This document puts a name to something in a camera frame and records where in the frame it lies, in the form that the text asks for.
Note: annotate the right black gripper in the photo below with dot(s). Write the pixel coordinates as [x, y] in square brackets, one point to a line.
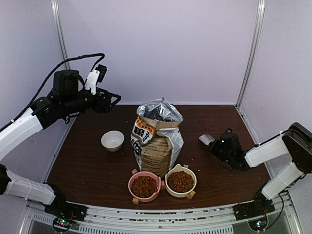
[213, 147]

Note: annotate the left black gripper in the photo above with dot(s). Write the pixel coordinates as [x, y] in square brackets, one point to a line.
[105, 107]

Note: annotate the silver metal scoop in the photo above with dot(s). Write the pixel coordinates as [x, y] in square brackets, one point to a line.
[206, 139]

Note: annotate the brown pet food bag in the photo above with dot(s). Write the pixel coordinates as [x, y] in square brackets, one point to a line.
[155, 137]

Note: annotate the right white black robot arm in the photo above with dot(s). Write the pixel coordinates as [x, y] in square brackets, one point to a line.
[296, 142]

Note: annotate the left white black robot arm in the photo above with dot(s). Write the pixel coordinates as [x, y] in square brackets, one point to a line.
[69, 97]

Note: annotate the cream cat-ear pet bowl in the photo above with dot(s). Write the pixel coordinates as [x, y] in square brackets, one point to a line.
[179, 167]

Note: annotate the pink pet bowl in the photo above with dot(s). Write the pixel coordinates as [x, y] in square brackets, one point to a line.
[145, 173]

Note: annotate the white ceramic bowl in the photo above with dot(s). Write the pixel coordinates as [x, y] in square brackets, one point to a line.
[112, 141]

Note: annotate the brown kibble in cream bowl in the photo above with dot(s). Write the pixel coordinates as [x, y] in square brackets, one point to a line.
[180, 181]

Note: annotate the brown kibble in pink bowl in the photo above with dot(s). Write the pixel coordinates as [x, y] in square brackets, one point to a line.
[144, 186]

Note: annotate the right circuit board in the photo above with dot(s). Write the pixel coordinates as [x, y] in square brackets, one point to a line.
[258, 224]

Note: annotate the circuit board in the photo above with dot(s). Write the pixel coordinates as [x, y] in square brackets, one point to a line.
[258, 224]
[61, 225]

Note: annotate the wooden bowl stand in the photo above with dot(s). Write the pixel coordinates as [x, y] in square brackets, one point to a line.
[136, 201]

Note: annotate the left circuit board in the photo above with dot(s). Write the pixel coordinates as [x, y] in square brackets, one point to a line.
[61, 225]

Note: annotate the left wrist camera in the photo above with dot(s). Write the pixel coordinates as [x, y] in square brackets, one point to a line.
[95, 76]

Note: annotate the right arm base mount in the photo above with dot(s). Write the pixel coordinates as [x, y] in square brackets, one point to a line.
[259, 206]

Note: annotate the front aluminium rail frame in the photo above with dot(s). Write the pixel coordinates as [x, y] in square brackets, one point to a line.
[208, 220]

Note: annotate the left aluminium corner post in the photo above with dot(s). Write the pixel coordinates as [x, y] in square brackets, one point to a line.
[58, 25]

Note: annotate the aluminium corner post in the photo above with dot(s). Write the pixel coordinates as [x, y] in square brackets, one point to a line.
[252, 54]
[58, 25]

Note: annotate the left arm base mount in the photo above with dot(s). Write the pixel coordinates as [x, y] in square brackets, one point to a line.
[61, 208]

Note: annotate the right aluminium corner post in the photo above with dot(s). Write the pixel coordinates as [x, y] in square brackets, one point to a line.
[252, 54]

